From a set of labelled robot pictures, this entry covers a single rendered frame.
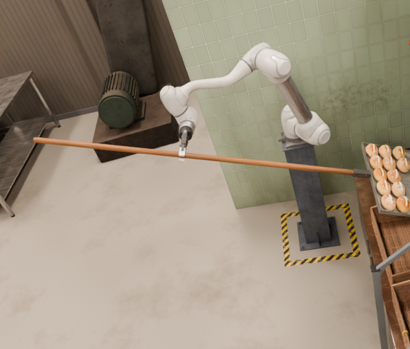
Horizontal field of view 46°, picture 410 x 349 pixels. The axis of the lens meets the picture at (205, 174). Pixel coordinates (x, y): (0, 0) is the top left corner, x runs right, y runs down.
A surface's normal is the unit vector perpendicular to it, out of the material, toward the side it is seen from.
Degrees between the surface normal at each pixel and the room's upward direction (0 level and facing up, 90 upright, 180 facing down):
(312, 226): 90
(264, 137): 90
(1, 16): 90
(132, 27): 90
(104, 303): 0
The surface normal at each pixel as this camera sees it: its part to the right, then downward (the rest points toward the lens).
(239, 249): -0.29, -0.74
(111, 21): 0.05, 0.61
